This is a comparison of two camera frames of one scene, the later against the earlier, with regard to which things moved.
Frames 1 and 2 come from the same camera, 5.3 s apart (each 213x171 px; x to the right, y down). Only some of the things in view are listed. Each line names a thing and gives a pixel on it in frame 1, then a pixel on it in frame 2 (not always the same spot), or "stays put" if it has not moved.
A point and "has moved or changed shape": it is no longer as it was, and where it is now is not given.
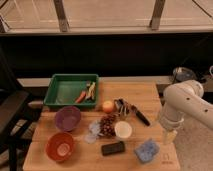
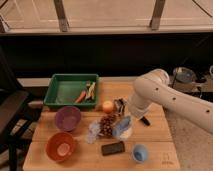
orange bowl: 59,146 stays put
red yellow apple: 107,106 stays put
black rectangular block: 113,148 stays put
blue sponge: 147,150 has moved or changed shape
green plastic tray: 72,90 stays put
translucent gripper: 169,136 -> 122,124
